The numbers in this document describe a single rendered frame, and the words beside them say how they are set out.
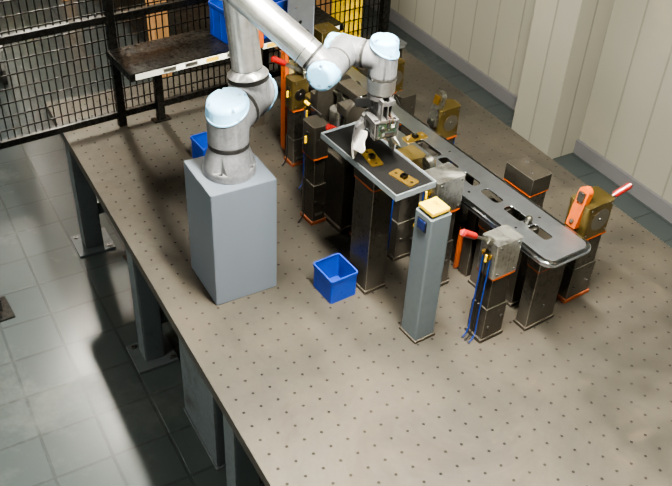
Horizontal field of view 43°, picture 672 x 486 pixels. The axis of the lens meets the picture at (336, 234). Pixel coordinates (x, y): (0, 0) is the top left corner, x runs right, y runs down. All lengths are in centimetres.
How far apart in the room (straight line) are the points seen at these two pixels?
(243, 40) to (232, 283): 71
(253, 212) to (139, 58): 100
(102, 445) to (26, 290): 93
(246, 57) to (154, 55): 92
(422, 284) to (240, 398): 58
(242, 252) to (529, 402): 91
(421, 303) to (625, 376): 61
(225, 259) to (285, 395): 44
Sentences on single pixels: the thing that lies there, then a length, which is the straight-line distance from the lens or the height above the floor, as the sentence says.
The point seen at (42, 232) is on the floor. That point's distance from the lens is 415.
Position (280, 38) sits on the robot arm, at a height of 155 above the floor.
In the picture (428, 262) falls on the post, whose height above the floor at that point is 100.
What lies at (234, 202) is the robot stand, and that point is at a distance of 240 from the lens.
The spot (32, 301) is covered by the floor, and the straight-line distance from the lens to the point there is 379.
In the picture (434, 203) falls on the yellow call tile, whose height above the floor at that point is 116.
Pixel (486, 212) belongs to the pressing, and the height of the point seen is 100.
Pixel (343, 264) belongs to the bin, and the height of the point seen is 77.
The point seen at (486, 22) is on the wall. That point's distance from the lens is 527.
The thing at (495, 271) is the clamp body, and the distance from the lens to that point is 237.
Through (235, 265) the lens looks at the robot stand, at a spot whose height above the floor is 83.
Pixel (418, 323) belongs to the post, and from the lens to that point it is 246.
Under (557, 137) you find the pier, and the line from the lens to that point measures 471.
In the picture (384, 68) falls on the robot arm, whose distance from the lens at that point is 222.
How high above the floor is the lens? 247
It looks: 38 degrees down
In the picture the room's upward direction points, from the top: 3 degrees clockwise
